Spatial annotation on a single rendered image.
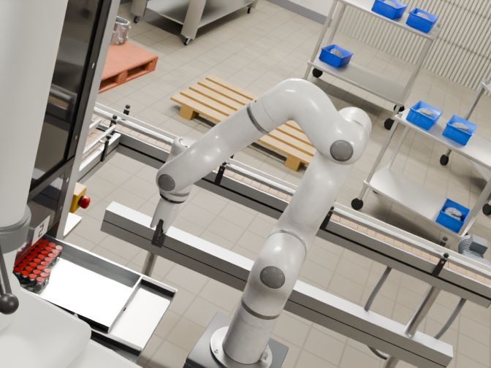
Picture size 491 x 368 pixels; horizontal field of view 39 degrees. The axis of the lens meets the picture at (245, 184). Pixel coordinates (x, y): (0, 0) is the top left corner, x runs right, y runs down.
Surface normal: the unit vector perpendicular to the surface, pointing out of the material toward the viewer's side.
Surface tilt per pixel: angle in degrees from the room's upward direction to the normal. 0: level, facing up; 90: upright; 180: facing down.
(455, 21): 90
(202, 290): 0
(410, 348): 90
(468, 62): 90
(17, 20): 90
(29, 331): 0
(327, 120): 62
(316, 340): 0
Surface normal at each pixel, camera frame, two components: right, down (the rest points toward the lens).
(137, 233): -0.23, 0.41
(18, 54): 0.18, 0.53
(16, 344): 0.32, -0.83
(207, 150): 0.37, -0.08
